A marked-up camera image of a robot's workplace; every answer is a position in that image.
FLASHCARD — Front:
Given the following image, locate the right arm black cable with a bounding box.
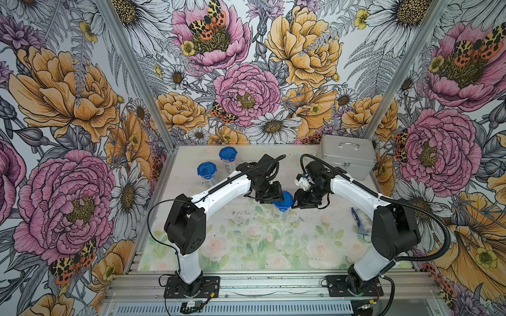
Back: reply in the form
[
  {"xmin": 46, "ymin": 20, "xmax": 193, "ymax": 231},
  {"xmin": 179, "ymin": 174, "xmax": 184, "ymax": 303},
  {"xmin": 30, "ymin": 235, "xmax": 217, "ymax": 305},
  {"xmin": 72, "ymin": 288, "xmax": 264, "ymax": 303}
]
[{"xmin": 299, "ymin": 153, "xmax": 451, "ymax": 263}]

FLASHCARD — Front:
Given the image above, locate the silver metal case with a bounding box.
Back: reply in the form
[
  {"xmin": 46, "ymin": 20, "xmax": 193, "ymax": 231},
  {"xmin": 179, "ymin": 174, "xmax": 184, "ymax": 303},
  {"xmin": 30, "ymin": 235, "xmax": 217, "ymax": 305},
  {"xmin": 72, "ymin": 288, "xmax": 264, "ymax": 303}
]
[{"xmin": 317, "ymin": 135, "xmax": 376, "ymax": 181}]

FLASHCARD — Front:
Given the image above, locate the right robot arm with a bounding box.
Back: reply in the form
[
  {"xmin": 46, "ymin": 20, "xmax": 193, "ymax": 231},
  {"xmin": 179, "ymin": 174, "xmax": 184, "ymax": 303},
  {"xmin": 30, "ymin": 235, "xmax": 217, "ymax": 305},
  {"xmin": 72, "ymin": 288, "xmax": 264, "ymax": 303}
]
[{"xmin": 293, "ymin": 154, "xmax": 421, "ymax": 295}]

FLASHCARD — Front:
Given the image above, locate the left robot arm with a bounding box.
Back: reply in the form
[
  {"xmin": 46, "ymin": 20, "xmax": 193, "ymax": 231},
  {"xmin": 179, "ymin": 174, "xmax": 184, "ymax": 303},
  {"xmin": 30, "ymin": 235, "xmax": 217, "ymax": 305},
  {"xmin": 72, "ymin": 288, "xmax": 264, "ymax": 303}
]
[{"xmin": 164, "ymin": 154, "xmax": 286, "ymax": 297}]

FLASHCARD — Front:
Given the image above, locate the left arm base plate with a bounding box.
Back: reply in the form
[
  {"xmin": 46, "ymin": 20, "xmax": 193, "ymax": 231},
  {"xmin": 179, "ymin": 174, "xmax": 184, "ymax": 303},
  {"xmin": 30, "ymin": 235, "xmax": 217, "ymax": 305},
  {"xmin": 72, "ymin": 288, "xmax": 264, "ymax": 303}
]
[{"xmin": 163, "ymin": 276, "xmax": 221, "ymax": 299}]

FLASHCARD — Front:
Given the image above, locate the aluminium frame post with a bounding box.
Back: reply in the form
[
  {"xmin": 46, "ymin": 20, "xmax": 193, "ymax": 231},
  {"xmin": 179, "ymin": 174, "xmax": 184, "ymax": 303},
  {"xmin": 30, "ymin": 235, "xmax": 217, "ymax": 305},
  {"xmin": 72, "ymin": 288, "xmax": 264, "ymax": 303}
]
[
  {"xmin": 361, "ymin": 0, "xmax": 448, "ymax": 140},
  {"xmin": 97, "ymin": 1, "xmax": 177, "ymax": 154}
]

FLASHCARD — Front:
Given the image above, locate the right aluminium frame post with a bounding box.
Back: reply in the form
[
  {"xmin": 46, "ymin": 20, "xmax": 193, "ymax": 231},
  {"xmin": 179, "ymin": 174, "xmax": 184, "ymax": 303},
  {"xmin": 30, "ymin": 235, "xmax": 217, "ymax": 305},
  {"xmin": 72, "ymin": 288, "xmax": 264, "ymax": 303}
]
[{"xmin": 361, "ymin": 0, "xmax": 448, "ymax": 140}]

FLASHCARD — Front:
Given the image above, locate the left aluminium frame post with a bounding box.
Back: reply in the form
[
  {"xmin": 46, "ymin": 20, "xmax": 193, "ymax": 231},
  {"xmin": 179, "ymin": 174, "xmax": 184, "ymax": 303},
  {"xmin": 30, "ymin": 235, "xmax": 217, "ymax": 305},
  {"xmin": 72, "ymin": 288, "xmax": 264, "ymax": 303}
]
[{"xmin": 97, "ymin": 1, "xmax": 177, "ymax": 154}]

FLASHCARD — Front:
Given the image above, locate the blue lid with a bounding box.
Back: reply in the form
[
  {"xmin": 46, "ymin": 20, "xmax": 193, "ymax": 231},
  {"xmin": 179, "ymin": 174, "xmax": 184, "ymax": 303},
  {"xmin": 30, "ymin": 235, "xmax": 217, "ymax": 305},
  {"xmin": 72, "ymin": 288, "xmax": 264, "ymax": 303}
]
[
  {"xmin": 197, "ymin": 161, "xmax": 217, "ymax": 179},
  {"xmin": 219, "ymin": 146, "xmax": 238, "ymax": 162},
  {"xmin": 273, "ymin": 191, "xmax": 293, "ymax": 213}
]

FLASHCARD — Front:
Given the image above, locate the clear plastic cup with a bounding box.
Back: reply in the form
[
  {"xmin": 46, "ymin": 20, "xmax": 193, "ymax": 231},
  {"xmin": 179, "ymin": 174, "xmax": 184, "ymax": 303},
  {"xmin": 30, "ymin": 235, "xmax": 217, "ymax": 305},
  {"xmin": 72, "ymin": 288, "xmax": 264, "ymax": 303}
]
[
  {"xmin": 202, "ymin": 175, "xmax": 219, "ymax": 189},
  {"xmin": 223, "ymin": 159, "xmax": 237, "ymax": 175},
  {"xmin": 272, "ymin": 208, "xmax": 290, "ymax": 222}
]

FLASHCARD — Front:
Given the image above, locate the aluminium front rail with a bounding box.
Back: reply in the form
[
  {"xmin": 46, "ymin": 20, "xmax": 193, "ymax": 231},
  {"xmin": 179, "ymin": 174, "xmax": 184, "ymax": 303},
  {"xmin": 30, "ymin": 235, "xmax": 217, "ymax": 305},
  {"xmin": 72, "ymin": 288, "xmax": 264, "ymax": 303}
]
[{"xmin": 100, "ymin": 270, "xmax": 448, "ymax": 315}]

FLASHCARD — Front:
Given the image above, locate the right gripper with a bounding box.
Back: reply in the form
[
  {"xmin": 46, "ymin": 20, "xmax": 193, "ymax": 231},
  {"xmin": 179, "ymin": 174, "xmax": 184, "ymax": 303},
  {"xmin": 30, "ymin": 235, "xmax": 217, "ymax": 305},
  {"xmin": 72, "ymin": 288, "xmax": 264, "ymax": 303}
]
[{"xmin": 290, "ymin": 183, "xmax": 329, "ymax": 210}]

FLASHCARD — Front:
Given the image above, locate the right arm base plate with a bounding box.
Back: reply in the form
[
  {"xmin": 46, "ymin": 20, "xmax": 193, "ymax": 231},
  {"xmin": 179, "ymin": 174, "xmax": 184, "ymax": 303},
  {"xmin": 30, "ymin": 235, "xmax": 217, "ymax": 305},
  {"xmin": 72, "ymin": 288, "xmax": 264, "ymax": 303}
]
[{"xmin": 325, "ymin": 275, "xmax": 383, "ymax": 298}]

